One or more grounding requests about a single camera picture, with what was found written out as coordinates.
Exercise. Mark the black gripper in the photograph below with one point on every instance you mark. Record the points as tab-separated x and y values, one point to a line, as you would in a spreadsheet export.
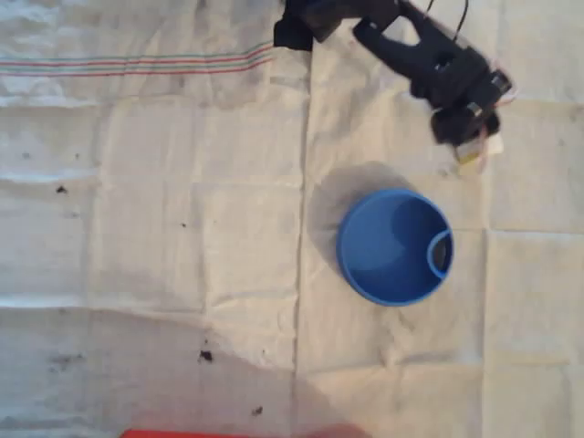
462	122

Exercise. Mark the small yellow white block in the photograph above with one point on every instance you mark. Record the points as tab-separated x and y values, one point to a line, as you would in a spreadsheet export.
470	155

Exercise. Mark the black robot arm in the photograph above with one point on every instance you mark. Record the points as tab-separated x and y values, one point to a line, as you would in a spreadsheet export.
401	45

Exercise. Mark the blue plastic bowl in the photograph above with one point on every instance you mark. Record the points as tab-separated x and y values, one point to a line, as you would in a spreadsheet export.
388	255

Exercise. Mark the white cloth with stripes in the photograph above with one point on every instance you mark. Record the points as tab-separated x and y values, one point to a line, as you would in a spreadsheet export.
182	251

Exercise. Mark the red flat object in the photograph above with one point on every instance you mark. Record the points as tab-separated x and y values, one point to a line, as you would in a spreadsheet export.
228	433

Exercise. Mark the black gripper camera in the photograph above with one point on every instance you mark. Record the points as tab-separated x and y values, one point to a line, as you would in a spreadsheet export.
499	82

